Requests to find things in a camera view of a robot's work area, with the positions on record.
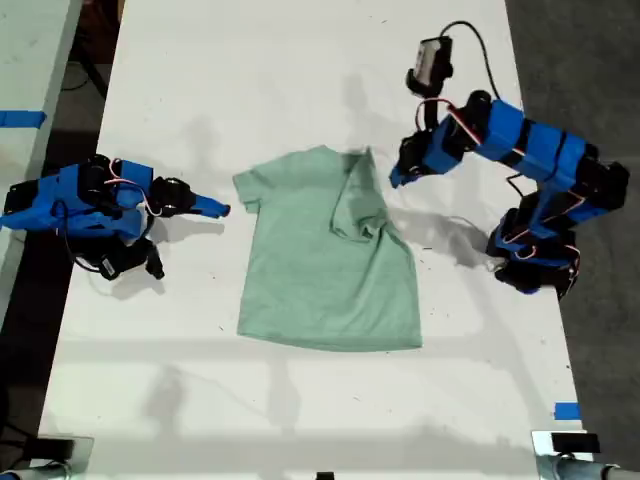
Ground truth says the grey metal pipe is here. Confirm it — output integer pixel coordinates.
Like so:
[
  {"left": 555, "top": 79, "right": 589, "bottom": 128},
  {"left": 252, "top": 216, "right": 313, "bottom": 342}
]
[
  {"left": 0, "top": 460, "right": 69, "bottom": 480},
  {"left": 537, "top": 455, "right": 640, "bottom": 480}
]

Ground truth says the pale green T-shirt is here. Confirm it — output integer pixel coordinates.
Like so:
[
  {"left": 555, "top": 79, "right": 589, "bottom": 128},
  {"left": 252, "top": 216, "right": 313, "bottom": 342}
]
[{"left": 232, "top": 144, "right": 425, "bottom": 353}]

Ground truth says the long blue tape strip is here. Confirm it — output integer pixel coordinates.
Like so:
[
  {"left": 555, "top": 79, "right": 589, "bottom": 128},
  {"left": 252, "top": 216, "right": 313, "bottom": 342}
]
[{"left": 0, "top": 109, "right": 48, "bottom": 130}]

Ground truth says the black camera cable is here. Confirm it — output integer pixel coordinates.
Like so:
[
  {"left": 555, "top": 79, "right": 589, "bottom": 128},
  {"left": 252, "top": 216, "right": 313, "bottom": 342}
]
[
  {"left": 53, "top": 199, "right": 109, "bottom": 275},
  {"left": 438, "top": 19, "right": 504, "bottom": 101}
]

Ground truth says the grey metal corner plate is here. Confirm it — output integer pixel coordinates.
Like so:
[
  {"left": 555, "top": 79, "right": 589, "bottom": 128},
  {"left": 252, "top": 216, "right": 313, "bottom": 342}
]
[
  {"left": 531, "top": 429, "right": 596, "bottom": 480},
  {"left": 34, "top": 434, "right": 96, "bottom": 471}
]

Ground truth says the small black box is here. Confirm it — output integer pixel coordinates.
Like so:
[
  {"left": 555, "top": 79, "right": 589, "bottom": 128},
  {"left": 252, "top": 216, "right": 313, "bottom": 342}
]
[
  {"left": 32, "top": 437, "right": 77, "bottom": 460},
  {"left": 551, "top": 432, "right": 602, "bottom": 455}
]

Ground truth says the black camera box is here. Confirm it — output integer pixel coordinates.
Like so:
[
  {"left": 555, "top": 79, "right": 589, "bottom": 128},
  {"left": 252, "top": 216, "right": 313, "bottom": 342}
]
[
  {"left": 97, "top": 245, "right": 147, "bottom": 282},
  {"left": 416, "top": 36, "right": 455, "bottom": 84}
]

